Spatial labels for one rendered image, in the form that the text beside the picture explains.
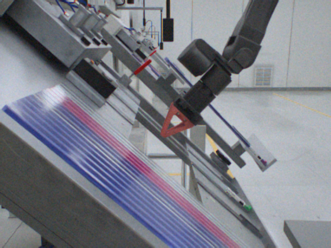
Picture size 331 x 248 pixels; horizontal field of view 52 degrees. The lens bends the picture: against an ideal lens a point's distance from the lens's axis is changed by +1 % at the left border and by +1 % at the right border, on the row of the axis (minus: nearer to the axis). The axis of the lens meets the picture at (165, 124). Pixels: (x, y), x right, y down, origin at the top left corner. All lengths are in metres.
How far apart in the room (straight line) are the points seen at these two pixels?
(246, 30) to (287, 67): 8.22
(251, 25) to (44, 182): 0.58
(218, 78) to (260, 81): 8.05
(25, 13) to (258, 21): 0.47
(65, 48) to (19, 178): 0.34
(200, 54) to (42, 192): 0.51
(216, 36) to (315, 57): 2.51
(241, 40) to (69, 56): 0.36
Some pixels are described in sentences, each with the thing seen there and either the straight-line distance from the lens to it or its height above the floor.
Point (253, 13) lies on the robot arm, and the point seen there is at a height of 1.19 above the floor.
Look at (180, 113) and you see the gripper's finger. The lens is 0.76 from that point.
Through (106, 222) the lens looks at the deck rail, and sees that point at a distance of 0.33.
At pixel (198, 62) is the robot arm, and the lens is 0.74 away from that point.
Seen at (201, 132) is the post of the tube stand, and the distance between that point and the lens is 1.29.
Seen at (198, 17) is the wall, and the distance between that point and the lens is 8.45.
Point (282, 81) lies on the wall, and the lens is 8.98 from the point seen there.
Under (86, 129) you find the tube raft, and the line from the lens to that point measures 0.43.
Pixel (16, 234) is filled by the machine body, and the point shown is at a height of 0.62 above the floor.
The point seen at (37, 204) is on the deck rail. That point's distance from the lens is 0.33.
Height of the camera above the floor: 1.13
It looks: 13 degrees down
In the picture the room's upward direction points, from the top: straight up
